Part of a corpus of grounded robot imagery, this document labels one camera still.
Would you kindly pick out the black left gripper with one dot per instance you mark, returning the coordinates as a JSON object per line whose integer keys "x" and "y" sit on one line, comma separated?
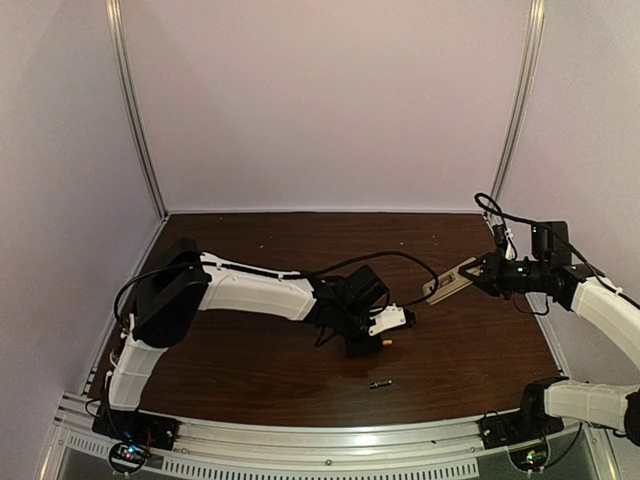
{"x": 356, "y": 350}

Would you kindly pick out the white remote control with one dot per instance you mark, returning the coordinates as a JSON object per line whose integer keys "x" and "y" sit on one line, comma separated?
{"x": 449, "y": 283}

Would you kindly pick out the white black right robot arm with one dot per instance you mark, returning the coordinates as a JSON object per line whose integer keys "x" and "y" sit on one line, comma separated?
{"x": 557, "y": 271}

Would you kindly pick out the aluminium front rail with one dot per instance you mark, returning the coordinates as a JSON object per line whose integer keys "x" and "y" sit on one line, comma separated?
{"x": 450, "y": 449}

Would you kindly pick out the dark green AAA battery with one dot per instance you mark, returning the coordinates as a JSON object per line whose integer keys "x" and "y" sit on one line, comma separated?
{"x": 381, "y": 384}

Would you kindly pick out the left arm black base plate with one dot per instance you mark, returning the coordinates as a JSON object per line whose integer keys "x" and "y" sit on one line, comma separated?
{"x": 143, "y": 429}

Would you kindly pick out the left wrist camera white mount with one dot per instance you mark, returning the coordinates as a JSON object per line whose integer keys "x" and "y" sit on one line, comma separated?
{"x": 392, "y": 317}

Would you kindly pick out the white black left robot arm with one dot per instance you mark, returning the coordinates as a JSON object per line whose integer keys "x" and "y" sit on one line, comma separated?
{"x": 155, "y": 309}

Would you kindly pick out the aluminium frame post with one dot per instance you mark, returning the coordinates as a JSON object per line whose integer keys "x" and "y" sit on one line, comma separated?
{"x": 133, "y": 113}
{"x": 529, "y": 61}

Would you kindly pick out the right circuit board with LEDs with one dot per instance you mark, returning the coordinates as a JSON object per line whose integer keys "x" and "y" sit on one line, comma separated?
{"x": 529, "y": 457}

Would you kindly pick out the right aluminium frame post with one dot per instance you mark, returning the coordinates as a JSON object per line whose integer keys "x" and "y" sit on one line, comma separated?
{"x": 529, "y": 61}

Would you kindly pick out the circuit board with leds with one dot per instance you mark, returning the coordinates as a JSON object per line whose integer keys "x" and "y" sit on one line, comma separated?
{"x": 529, "y": 457}
{"x": 127, "y": 458}

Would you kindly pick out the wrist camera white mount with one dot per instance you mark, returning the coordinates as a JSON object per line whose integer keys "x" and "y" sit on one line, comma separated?
{"x": 392, "y": 317}
{"x": 503, "y": 239}

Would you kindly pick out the left aluminium frame post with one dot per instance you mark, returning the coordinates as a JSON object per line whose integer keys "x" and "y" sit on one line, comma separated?
{"x": 133, "y": 113}

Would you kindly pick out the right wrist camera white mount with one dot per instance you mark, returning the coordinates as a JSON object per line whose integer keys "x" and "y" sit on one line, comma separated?
{"x": 503, "y": 239}

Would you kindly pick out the left circuit board with LEDs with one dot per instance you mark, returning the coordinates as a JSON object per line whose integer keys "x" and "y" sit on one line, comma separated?
{"x": 127, "y": 458}

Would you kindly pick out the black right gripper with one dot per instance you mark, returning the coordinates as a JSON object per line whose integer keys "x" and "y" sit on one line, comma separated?
{"x": 491, "y": 281}

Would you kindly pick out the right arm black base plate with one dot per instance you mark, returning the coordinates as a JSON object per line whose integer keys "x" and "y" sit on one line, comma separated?
{"x": 512, "y": 428}

